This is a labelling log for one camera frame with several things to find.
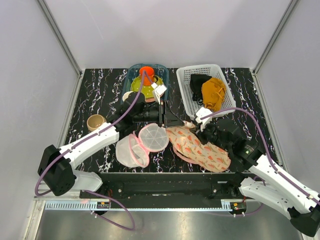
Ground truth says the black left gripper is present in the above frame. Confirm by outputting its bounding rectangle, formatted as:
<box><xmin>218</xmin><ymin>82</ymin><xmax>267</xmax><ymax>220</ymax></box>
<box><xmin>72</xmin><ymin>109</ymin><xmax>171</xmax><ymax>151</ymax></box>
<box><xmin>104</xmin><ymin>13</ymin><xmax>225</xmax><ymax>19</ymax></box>
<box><xmin>134</xmin><ymin>100</ymin><xmax>185</xmax><ymax>128</ymax></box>

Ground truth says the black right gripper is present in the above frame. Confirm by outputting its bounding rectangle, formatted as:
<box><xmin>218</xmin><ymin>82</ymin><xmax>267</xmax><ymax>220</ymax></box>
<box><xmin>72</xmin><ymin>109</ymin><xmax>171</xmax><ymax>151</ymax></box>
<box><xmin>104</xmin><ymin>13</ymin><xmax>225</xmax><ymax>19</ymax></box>
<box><xmin>191</xmin><ymin>119</ymin><xmax>231</xmax><ymax>153</ymax></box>

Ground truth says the floral mesh laundry bag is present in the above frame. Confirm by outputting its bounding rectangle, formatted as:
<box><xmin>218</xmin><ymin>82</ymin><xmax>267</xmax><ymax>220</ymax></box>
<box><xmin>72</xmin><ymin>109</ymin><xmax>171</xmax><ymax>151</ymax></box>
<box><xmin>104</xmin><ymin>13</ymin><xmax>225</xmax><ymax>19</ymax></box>
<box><xmin>165</xmin><ymin>121</ymin><xmax>231</xmax><ymax>173</ymax></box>

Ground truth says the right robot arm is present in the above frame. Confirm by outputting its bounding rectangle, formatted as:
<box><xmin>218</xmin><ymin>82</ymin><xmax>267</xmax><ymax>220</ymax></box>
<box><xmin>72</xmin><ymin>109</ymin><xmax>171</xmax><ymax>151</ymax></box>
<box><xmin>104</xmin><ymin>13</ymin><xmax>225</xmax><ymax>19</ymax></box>
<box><xmin>194</xmin><ymin>119</ymin><xmax>320</xmax><ymax>237</ymax></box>

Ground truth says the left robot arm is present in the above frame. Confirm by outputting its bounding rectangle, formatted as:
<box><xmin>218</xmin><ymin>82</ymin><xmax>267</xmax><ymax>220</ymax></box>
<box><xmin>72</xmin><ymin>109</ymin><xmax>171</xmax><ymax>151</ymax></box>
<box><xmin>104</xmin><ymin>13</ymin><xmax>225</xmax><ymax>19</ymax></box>
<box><xmin>37</xmin><ymin>92</ymin><xmax>184</xmax><ymax>198</ymax></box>

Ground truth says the mustard yellow bra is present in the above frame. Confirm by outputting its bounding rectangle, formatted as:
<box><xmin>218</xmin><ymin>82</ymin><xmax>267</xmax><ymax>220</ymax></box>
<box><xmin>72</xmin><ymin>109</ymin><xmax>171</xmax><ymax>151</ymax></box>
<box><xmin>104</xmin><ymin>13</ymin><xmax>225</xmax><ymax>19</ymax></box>
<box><xmin>201</xmin><ymin>77</ymin><xmax>227</xmax><ymax>112</ymax></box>

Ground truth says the black bra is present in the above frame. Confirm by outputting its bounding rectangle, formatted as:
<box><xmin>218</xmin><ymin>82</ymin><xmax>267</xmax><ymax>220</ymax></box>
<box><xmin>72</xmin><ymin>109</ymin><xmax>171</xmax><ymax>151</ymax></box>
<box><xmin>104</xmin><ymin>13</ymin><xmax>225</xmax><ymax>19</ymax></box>
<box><xmin>190</xmin><ymin>74</ymin><xmax>212</xmax><ymax>104</ymax></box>

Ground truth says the white pink-trimmed laundry bag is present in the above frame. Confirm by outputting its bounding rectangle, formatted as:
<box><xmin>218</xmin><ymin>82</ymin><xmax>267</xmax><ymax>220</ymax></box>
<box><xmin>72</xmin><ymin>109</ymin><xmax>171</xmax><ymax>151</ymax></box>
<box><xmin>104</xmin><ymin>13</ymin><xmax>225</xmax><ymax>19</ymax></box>
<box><xmin>115</xmin><ymin>123</ymin><xmax>169</xmax><ymax>168</ymax></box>

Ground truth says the pink plate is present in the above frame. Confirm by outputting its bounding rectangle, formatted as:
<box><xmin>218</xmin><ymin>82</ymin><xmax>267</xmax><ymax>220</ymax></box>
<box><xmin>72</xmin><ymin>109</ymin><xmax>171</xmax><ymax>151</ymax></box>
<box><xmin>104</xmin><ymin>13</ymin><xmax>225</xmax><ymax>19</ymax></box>
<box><xmin>142</xmin><ymin>86</ymin><xmax>155</xmax><ymax>103</ymax></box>

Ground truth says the lime green dotted plate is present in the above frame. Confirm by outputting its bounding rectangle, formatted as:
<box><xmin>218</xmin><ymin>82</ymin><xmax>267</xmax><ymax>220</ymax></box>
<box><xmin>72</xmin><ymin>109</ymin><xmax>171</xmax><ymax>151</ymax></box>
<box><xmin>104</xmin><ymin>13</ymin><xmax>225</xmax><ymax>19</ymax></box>
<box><xmin>130</xmin><ymin>74</ymin><xmax>165</xmax><ymax>100</ymax></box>

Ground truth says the light green mug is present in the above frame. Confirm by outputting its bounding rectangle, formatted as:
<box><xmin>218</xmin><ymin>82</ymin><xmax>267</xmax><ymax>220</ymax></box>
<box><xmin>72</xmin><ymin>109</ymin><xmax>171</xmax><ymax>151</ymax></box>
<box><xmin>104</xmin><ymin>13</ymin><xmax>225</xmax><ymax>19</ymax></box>
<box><xmin>122</xmin><ymin>91</ymin><xmax>137</xmax><ymax>103</ymax></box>

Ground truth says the white plastic perforated basket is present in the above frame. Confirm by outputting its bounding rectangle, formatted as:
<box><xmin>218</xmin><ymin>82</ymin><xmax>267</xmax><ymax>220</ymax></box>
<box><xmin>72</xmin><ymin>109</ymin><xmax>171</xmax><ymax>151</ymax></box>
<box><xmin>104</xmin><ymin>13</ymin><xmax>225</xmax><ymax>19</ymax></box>
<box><xmin>176</xmin><ymin>64</ymin><xmax>236</xmax><ymax>120</ymax></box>

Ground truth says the orange mug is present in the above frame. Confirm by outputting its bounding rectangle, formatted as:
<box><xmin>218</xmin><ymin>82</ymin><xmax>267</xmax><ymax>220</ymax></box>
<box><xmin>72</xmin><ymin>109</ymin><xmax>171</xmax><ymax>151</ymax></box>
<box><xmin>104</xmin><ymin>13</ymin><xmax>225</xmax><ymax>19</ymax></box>
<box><xmin>139</xmin><ymin>66</ymin><xmax>155</xmax><ymax>86</ymax></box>

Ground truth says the teal transparent plastic bin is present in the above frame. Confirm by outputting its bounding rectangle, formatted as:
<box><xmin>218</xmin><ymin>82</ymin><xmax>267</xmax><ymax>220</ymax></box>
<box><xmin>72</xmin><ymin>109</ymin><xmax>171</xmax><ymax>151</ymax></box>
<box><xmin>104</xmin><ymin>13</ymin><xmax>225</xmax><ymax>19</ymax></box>
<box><xmin>121</xmin><ymin>63</ymin><xmax>170</xmax><ymax>101</ymax></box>

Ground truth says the beige ceramic cup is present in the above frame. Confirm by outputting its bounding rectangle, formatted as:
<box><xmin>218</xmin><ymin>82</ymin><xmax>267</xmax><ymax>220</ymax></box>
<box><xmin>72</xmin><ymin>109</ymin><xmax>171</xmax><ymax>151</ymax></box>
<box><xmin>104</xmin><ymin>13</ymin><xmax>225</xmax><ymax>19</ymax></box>
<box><xmin>86</xmin><ymin>114</ymin><xmax>106</xmax><ymax>132</ymax></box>

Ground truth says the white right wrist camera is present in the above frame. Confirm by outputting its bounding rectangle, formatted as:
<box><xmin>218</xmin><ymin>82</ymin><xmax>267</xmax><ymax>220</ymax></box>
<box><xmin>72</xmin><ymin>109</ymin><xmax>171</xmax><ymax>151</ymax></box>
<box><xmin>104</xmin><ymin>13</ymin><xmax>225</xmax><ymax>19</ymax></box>
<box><xmin>195</xmin><ymin>107</ymin><xmax>213</xmax><ymax>131</ymax></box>

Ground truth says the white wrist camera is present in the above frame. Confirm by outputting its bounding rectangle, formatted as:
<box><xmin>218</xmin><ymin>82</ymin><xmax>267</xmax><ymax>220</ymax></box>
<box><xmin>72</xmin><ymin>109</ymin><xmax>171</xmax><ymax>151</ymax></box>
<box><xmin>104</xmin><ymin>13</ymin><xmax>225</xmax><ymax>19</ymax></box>
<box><xmin>151</xmin><ymin>82</ymin><xmax>167</xmax><ymax>103</ymax></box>
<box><xmin>195</xmin><ymin>107</ymin><xmax>213</xmax><ymax>131</ymax></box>

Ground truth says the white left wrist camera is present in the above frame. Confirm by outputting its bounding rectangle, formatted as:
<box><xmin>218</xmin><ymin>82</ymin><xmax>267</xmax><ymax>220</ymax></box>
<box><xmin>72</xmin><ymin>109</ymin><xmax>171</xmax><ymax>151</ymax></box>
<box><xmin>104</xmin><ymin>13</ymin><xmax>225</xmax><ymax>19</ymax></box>
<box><xmin>151</xmin><ymin>82</ymin><xmax>167</xmax><ymax>103</ymax></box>

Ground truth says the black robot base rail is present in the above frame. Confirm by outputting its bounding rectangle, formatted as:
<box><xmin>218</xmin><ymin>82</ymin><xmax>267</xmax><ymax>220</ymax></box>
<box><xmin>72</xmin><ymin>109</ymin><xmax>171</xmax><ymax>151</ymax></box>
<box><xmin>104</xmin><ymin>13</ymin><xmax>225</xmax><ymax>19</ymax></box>
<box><xmin>79</xmin><ymin>171</ymin><xmax>251</xmax><ymax>210</ymax></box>

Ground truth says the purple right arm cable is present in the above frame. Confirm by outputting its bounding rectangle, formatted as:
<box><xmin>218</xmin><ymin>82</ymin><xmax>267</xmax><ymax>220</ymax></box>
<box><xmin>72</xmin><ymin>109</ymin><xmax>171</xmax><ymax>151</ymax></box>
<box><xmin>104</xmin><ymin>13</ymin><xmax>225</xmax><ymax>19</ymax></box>
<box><xmin>201</xmin><ymin>107</ymin><xmax>320</xmax><ymax>205</ymax></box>

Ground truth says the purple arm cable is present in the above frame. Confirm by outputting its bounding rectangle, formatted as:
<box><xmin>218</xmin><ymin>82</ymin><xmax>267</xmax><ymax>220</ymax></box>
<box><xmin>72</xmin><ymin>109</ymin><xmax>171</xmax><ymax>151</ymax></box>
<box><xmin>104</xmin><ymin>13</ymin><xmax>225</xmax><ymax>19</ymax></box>
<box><xmin>34</xmin><ymin>70</ymin><xmax>156</xmax><ymax>197</ymax></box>
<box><xmin>201</xmin><ymin>107</ymin><xmax>320</xmax><ymax>205</ymax></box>

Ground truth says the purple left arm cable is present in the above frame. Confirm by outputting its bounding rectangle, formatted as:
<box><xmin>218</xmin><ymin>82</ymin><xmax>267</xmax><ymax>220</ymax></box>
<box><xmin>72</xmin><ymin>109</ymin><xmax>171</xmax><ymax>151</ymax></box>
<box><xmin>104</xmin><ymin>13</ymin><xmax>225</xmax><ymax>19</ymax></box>
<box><xmin>34</xmin><ymin>70</ymin><xmax>156</xmax><ymax>197</ymax></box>

